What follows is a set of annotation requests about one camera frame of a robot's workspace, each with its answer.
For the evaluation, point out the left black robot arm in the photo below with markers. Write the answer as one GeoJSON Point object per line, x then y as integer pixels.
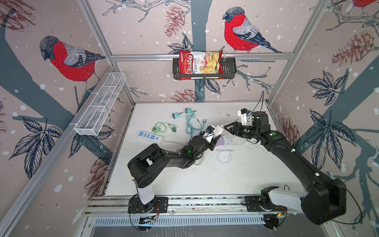
{"type": "Point", "coordinates": [147, 166]}

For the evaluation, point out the teal charger adapter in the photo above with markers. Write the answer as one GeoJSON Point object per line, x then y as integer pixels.
{"type": "Point", "coordinates": [175, 115]}
{"type": "Point", "coordinates": [189, 111]}

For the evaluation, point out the teal charger adapter far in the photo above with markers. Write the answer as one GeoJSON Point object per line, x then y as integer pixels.
{"type": "Point", "coordinates": [189, 111]}

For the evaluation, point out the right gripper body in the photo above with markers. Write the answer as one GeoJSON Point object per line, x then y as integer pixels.
{"type": "Point", "coordinates": [245, 132]}

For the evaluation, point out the teal charger adapter near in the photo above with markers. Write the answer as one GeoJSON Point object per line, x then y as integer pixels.
{"type": "Point", "coordinates": [175, 115]}

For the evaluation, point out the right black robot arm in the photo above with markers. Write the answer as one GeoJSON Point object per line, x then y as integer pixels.
{"type": "Point", "coordinates": [324, 198]}

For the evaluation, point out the green charger adapter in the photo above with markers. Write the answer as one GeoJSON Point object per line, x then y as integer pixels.
{"type": "Point", "coordinates": [173, 128]}

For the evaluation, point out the white wire wall basket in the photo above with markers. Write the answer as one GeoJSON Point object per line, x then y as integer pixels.
{"type": "Point", "coordinates": [97, 112]}

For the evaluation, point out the black wall basket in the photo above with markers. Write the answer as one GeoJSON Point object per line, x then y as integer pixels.
{"type": "Point", "coordinates": [228, 66]}

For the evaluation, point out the white blue power strip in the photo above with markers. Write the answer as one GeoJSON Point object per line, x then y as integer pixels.
{"type": "Point", "coordinates": [151, 137]}

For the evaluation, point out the red cassava chips bag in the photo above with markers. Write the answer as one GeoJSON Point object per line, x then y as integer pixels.
{"type": "Point", "coordinates": [199, 62]}

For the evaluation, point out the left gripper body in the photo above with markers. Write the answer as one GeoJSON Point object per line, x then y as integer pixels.
{"type": "Point", "coordinates": [205, 145]}

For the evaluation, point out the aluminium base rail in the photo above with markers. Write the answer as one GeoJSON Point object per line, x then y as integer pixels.
{"type": "Point", "coordinates": [180, 211]}

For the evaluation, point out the white charger adapter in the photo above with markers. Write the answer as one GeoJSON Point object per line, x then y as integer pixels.
{"type": "Point", "coordinates": [218, 130]}
{"type": "Point", "coordinates": [226, 140]}

